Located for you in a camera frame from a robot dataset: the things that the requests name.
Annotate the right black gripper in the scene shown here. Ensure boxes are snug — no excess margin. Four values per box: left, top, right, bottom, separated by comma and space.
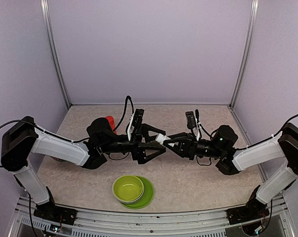
163, 131, 224, 160

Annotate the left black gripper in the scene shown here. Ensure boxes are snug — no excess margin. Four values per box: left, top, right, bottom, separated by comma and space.
100, 124, 166, 165

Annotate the small white pill bottle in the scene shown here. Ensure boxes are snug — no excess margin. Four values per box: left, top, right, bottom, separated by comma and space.
155, 133, 171, 146

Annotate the red pill bottle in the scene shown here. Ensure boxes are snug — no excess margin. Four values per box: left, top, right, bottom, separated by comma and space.
106, 116, 116, 134

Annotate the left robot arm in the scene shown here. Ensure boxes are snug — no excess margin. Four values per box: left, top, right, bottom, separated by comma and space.
0, 116, 166, 220

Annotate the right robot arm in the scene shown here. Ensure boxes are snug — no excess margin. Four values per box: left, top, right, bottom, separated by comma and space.
156, 112, 298, 219

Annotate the green plate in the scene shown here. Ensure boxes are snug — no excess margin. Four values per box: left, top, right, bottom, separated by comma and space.
122, 176, 154, 209

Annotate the green bowl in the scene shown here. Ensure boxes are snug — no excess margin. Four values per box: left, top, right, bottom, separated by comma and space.
112, 175, 145, 204

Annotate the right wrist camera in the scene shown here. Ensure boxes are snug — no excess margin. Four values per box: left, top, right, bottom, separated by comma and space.
185, 111, 197, 130

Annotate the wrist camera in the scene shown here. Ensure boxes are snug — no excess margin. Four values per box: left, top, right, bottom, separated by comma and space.
130, 109, 144, 129
185, 111, 197, 130

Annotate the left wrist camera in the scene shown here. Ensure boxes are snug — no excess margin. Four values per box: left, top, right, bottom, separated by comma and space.
130, 109, 144, 129

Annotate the right camera cable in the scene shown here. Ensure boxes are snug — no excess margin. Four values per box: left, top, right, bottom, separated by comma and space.
194, 109, 214, 139

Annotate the camera cable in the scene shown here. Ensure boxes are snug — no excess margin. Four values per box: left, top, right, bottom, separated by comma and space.
194, 109, 214, 139
114, 95, 136, 131

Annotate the left camera cable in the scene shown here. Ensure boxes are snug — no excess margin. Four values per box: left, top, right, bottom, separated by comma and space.
114, 95, 136, 131

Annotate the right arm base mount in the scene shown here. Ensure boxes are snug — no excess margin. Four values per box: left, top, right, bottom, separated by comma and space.
226, 185, 270, 225

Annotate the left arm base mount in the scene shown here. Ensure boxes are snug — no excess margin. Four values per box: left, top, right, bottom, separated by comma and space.
34, 187, 77, 226

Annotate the front aluminium rail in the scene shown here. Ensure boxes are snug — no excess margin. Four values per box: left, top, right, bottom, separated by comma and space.
8, 196, 295, 237

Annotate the right aluminium frame post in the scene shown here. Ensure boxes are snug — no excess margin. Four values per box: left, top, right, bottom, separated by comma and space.
229, 0, 259, 110

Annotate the aluminium frame post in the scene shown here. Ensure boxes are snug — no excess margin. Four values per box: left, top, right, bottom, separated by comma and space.
40, 0, 72, 110
229, 0, 259, 110

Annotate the left aluminium frame post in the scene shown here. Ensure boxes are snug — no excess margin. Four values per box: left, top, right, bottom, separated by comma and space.
40, 0, 72, 110

